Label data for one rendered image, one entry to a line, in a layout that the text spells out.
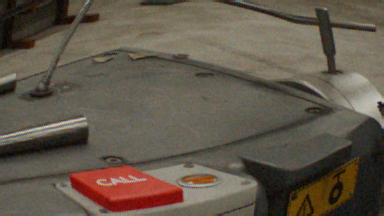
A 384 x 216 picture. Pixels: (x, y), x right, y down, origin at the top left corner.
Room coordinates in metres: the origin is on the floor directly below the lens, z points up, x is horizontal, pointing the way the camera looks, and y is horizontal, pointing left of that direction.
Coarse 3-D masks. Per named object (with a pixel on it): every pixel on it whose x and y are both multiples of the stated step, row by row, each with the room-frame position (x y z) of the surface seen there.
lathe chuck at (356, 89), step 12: (312, 72) 1.11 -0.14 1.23; (348, 72) 1.11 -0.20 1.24; (336, 84) 1.05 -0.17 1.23; (348, 84) 1.06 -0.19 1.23; (360, 84) 1.07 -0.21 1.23; (348, 96) 1.03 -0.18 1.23; (360, 96) 1.04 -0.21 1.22; (372, 96) 1.05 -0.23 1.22; (360, 108) 1.01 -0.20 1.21; (372, 108) 1.02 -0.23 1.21
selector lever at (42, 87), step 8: (88, 0) 0.96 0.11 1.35; (88, 8) 0.96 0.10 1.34; (80, 16) 0.96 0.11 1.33; (72, 24) 0.96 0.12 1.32; (72, 32) 0.95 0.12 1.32; (64, 40) 0.95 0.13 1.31; (64, 48) 0.95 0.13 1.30; (56, 56) 0.95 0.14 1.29; (56, 64) 0.95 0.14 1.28; (48, 72) 0.95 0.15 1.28; (48, 80) 0.95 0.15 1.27; (40, 88) 0.94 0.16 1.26; (48, 88) 0.95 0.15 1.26; (32, 96) 0.94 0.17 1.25
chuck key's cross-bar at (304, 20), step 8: (208, 0) 1.10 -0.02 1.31; (216, 0) 1.10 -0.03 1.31; (224, 0) 1.10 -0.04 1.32; (232, 0) 1.10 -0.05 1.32; (240, 0) 1.10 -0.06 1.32; (248, 8) 1.10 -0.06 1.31; (256, 8) 1.10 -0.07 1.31; (264, 8) 1.10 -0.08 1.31; (272, 8) 1.10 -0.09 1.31; (280, 16) 1.10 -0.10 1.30; (288, 16) 1.10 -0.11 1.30; (296, 16) 1.10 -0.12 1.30; (304, 16) 1.11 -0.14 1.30; (304, 24) 1.10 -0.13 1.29; (312, 24) 1.10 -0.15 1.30; (336, 24) 1.10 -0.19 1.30; (344, 24) 1.10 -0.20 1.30; (352, 24) 1.10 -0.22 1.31; (360, 24) 1.11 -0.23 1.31; (368, 24) 1.11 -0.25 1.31
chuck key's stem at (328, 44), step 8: (320, 8) 1.10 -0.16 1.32; (320, 16) 1.10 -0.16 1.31; (328, 16) 1.10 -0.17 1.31; (320, 24) 1.10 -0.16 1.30; (328, 24) 1.10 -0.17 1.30; (320, 32) 1.10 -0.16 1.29; (328, 32) 1.10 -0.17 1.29; (328, 40) 1.10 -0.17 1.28; (328, 48) 1.09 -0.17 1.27; (328, 56) 1.10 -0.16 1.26; (328, 64) 1.10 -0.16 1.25; (328, 72) 1.11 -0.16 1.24
